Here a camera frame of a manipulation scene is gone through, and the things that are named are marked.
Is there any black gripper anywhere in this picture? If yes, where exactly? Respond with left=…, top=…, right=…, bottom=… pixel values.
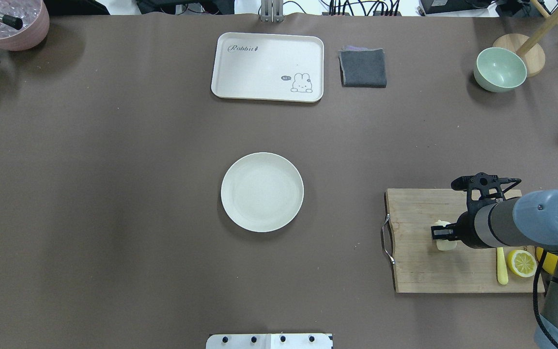
left=431, top=212, right=478, bottom=248

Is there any white steamed bun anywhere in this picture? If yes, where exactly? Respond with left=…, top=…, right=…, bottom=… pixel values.
left=434, top=220, right=458, bottom=251

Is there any beige round plate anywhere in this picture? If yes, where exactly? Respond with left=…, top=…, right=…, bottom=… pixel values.
left=220, top=152, right=304, bottom=233

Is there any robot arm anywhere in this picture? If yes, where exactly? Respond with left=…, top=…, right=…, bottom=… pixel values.
left=431, top=190, right=558, bottom=349

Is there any cream rabbit tray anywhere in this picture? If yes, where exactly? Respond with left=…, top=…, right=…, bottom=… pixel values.
left=211, top=32, right=324, bottom=102

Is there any wooden cutting board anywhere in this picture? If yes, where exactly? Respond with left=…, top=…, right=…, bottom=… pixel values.
left=385, top=189, right=533, bottom=293

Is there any pink bowl with ice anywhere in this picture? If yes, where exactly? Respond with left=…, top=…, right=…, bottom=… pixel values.
left=0, top=0, right=49, bottom=51

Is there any yellow plastic knife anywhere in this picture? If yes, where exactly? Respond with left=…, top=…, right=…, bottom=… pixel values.
left=496, top=247, right=509, bottom=286

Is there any lemon half slice lower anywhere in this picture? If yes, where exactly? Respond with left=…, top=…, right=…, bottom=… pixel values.
left=506, top=249, right=538, bottom=278

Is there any yellow lemon near lime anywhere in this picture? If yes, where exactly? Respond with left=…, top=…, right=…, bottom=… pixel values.
left=535, top=247, right=558, bottom=275

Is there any mint green bowl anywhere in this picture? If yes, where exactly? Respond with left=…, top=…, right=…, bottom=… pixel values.
left=472, top=47, right=528, bottom=93

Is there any dark grey folded cloth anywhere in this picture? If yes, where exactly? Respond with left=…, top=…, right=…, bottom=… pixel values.
left=339, top=46, right=388, bottom=88

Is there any wooden mug tree stand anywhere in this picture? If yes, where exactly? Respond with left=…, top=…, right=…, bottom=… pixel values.
left=493, top=0, right=558, bottom=78

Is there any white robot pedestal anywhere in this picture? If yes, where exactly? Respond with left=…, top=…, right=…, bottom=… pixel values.
left=205, top=333, right=334, bottom=349

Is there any aluminium frame post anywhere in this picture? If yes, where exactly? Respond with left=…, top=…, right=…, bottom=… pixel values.
left=260, top=0, right=285, bottom=23

